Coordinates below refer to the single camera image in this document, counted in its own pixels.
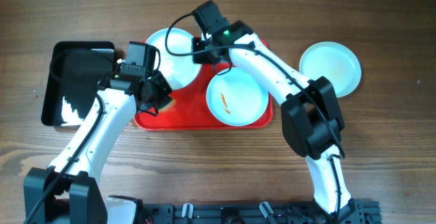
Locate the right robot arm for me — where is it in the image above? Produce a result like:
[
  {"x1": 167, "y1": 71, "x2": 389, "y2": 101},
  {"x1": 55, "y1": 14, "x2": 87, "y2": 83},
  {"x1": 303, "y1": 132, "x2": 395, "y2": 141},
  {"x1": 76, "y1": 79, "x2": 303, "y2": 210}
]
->
[{"x1": 191, "y1": 0, "x2": 352, "y2": 222}]

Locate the left black cable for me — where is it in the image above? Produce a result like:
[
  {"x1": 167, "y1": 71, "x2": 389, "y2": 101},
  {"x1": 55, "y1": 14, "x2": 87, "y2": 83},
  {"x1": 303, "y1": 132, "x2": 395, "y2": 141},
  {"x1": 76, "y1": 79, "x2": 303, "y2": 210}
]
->
[{"x1": 22, "y1": 46, "x2": 123, "y2": 224}]

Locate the right black cable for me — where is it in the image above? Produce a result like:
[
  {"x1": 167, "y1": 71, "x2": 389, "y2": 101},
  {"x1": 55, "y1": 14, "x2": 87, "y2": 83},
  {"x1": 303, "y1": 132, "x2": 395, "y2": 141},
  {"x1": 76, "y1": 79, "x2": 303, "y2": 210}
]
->
[{"x1": 164, "y1": 12, "x2": 346, "y2": 218}]

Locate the black cable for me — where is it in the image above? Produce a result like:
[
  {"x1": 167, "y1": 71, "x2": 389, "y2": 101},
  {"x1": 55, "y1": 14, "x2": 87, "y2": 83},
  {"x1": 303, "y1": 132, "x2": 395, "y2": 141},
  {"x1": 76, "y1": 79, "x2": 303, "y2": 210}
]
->
[
  {"x1": 164, "y1": 12, "x2": 346, "y2": 218},
  {"x1": 22, "y1": 46, "x2": 123, "y2": 224}
]

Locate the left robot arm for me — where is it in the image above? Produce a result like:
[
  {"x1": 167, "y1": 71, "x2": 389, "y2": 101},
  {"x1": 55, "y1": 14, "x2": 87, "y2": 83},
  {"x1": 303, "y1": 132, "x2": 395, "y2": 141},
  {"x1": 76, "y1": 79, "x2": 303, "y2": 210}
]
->
[{"x1": 23, "y1": 42, "x2": 172, "y2": 223}]

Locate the white plate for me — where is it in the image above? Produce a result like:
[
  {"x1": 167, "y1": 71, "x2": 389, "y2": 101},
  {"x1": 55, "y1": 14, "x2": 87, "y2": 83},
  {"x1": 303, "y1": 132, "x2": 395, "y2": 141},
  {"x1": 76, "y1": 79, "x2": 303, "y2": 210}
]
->
[
  {"x1": 206, "y1": 67, "x2": 269, "y2": 127},
  {"x1": 299, "y1": 42, "x2": 362, "y2": 97},
  {"x1": 145, "y1": 28, "x2": 201, "y2": 90}
]

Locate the black rectangular water tray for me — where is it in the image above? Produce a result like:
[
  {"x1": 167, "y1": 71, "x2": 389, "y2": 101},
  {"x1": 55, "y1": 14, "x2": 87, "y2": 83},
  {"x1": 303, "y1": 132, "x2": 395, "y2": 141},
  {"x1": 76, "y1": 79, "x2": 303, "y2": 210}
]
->
[{"x1": 41, "y1": 41, "x2": 116, "y2": 127}]

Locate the green orange sponge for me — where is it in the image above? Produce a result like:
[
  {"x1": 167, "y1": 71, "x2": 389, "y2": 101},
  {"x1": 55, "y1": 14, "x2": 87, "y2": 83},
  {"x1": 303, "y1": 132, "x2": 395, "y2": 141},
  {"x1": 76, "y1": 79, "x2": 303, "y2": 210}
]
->
[{"x1": 158, "y1": 99, "x2": 176, "y2": 112}]

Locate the red plastic serving tray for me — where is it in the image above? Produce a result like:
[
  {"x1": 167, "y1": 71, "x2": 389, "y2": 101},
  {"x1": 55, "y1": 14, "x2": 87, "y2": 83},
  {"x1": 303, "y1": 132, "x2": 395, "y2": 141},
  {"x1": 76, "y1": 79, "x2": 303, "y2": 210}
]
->
[{"x1": 133, "y1": 36, "x2": 274, "y2": 131}]

